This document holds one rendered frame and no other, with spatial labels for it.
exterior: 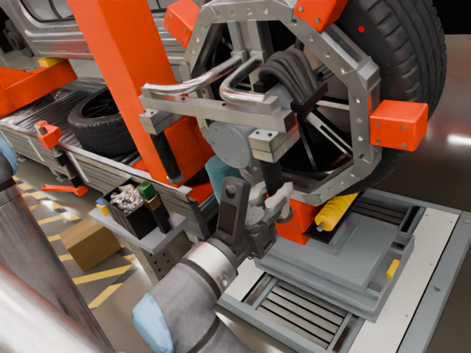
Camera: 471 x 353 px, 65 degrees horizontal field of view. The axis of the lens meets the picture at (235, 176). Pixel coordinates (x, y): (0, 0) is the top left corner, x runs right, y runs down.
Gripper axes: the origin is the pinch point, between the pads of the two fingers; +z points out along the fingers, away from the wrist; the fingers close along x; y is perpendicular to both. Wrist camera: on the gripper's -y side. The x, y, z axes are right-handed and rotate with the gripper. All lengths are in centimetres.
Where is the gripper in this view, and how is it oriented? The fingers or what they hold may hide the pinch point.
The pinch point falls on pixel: (280, 181)
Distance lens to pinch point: 74.3
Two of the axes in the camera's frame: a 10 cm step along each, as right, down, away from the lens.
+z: 6.2, -5.8, 5.3
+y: 2.4, 7.8, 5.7
